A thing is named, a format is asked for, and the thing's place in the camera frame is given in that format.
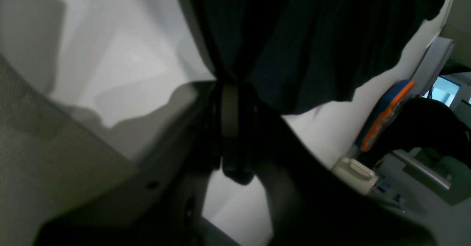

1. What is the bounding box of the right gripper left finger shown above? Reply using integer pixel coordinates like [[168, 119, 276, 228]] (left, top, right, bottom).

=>
[[34, 82, 215, 246]]

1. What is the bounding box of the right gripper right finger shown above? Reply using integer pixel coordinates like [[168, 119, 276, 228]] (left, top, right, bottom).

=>
[[235, 85, 436, 246]]

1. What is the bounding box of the black T-shirt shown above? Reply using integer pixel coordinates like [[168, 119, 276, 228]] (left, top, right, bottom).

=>
[[190, 0, 446, 115]]

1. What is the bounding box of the white device at table edge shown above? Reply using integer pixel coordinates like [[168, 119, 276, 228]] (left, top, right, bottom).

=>
[[331, 157, 379, 196]]

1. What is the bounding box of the orange blue parts box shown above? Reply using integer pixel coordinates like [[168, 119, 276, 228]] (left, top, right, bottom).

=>
[[354, 79, 416, 152]]

